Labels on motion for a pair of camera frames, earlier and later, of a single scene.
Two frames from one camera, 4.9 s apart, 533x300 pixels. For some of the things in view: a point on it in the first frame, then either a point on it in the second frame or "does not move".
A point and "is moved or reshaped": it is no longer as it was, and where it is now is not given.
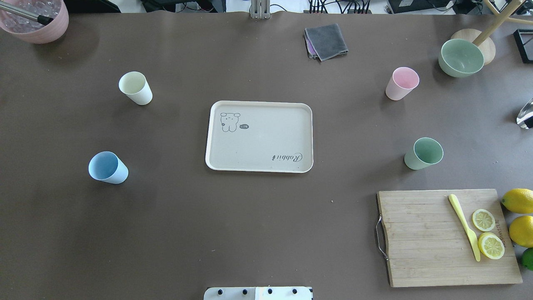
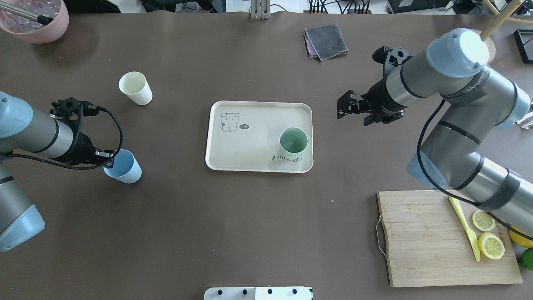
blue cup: (107, 166) is moved or reshaped
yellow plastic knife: (471, 236) does not move
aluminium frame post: (260, 9) does not move
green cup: (427, 152) is moved or reshaped
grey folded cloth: (325, 41) does not move
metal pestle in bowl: (42, 19) does not move
